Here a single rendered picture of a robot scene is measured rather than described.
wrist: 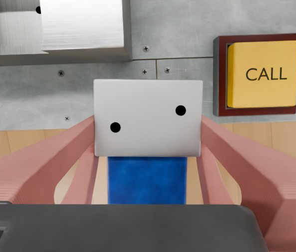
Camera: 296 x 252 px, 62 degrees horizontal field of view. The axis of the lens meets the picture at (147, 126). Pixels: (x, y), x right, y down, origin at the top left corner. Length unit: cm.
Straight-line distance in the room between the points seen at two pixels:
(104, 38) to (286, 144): 23
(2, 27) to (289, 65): 25
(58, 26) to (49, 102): 12
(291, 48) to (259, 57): 3
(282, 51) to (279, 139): 10
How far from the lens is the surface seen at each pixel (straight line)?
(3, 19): 25
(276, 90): 26
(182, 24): 28
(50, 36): 20
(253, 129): 30
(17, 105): 31
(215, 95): 27
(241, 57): 25
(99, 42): 19
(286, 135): 32
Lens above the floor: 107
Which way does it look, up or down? 82 degrees down
